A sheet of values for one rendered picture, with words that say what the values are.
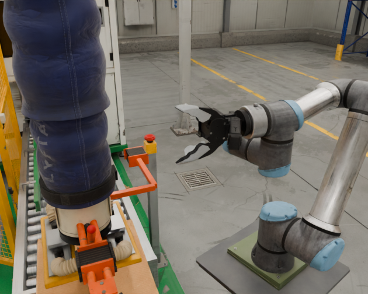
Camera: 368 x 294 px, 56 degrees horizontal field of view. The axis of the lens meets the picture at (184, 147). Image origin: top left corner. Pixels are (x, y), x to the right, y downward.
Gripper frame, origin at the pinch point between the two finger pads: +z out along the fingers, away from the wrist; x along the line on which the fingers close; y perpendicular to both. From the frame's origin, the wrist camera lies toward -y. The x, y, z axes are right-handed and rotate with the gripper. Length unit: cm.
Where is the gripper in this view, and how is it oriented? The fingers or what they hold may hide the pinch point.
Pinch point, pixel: (176, 137)
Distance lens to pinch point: 83.7
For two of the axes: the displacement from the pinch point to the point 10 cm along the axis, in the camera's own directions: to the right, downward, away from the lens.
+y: -3.8, -4.0, 8.3
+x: 0.0, -9.0, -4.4
